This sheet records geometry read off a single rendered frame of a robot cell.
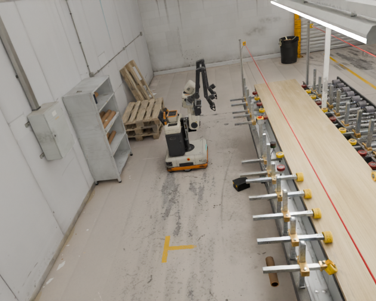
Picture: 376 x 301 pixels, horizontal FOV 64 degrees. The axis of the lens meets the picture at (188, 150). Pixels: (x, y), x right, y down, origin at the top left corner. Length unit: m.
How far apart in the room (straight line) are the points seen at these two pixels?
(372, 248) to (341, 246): 0.19
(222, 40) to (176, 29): 1.54
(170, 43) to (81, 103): 6.40
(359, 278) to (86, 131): 3.85
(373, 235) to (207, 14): 8.80
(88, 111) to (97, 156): 0.74
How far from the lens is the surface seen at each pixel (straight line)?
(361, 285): 2.30
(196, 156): 4.77
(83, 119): 4.72
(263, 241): 2.37
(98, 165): 5.04
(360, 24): 1.75
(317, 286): 2.59
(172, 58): 10.68
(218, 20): 10.42
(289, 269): 2.22
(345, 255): 2.43
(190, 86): 4.50
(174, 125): 4.64
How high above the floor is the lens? 2.69
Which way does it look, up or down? 29 degrees down
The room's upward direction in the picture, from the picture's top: 11 degrees counter-clockwise
